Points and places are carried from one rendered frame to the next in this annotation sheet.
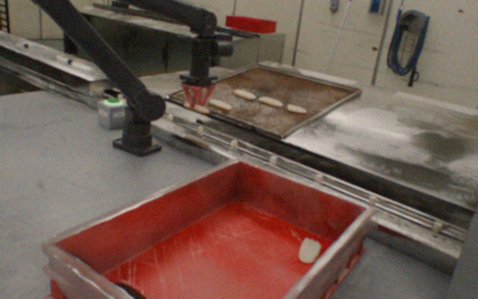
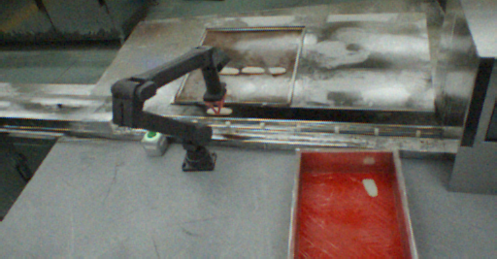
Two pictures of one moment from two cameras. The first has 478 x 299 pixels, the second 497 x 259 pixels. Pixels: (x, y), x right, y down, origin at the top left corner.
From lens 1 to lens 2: 0.75 m
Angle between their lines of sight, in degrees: 24
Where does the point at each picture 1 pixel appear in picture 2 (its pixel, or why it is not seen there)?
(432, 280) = (432, 169)
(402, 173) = (379, 101)
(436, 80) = not seen: outside the picture
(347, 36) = not seen: outside the picture
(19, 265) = not seen: outside the picture
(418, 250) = (418, 154)
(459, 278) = (455, 173)
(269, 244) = (348, 195)
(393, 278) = (416, 178)
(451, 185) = (409, 96)
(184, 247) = (314, 225)
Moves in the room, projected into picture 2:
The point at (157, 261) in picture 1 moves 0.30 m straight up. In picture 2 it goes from (311, 242) to (305, 170)
